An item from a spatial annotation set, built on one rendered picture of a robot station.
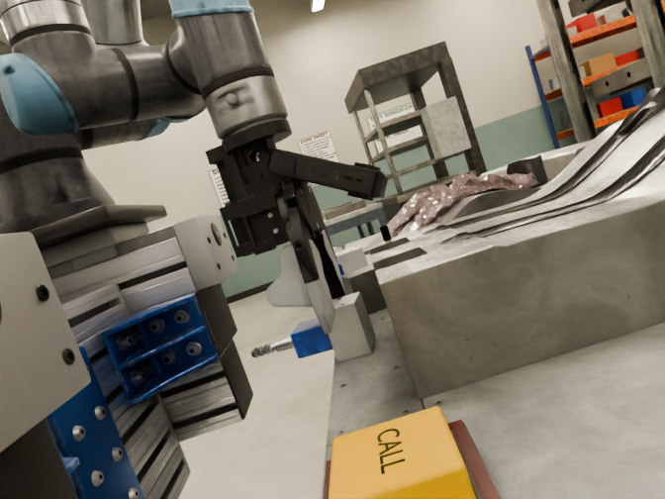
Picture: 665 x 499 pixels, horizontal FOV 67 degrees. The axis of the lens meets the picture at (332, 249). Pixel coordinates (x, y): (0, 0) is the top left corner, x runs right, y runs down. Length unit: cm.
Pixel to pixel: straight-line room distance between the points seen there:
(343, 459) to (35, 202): 56
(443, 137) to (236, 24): 445
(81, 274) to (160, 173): 727
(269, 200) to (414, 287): 19
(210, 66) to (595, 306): 38
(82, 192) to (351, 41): 756
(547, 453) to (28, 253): 28
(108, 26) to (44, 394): 59
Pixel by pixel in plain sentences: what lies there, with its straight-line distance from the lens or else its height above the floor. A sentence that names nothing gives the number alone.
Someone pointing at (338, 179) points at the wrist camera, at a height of 97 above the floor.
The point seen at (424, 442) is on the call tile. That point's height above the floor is 84.
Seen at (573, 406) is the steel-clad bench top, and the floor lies 80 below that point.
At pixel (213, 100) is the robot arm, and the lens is 52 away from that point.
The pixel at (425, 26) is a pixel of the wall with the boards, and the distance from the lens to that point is 845.
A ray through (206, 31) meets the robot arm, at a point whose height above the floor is 114.
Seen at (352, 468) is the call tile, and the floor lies 84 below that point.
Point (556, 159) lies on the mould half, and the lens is 86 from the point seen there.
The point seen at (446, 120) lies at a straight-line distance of 496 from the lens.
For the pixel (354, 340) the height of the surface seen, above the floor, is 82.
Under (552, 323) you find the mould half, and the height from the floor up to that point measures 82.
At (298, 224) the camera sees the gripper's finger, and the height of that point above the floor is 95.
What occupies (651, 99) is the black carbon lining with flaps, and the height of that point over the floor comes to 95.
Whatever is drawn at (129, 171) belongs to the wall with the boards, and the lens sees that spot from 808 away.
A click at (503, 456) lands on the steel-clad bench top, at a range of 30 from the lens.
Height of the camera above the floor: 96
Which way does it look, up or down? 5 degrees down
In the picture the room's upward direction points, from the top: 19 degrees counter-clockwise
